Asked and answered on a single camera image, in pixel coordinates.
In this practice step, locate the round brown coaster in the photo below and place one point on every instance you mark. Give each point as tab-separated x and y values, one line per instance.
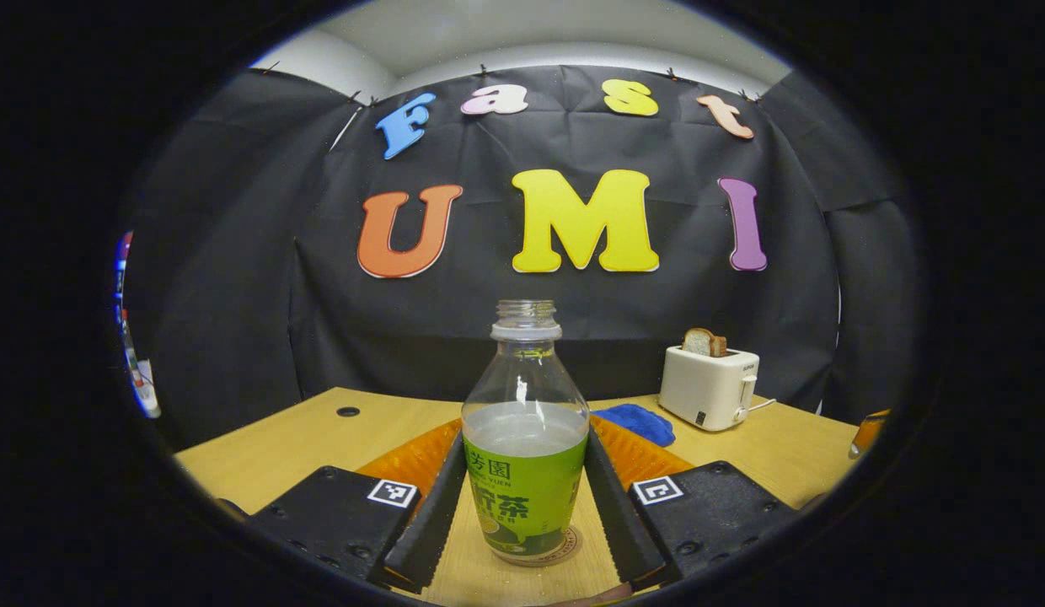
570	548

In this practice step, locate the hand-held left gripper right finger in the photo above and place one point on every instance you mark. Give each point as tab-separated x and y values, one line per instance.
619	523

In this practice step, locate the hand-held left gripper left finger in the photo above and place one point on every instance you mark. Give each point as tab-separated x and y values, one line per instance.
430	523

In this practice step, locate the green label water bottle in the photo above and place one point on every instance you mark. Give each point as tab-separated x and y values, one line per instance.
522	506

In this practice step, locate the black backdrop cloth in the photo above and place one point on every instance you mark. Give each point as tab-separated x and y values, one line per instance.
236	253

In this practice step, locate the blue towel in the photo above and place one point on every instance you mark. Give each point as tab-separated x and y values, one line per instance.
640	423

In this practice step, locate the bread slice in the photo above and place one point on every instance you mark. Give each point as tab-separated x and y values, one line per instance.
701	342

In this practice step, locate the white side table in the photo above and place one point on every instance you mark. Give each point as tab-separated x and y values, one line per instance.
149	396

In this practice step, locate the computer monitor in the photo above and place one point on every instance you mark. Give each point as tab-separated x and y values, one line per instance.
120	270

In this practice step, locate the white toaster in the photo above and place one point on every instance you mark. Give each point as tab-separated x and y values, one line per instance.
704	389

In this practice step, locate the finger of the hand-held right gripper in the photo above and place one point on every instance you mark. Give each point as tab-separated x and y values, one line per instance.
868	434

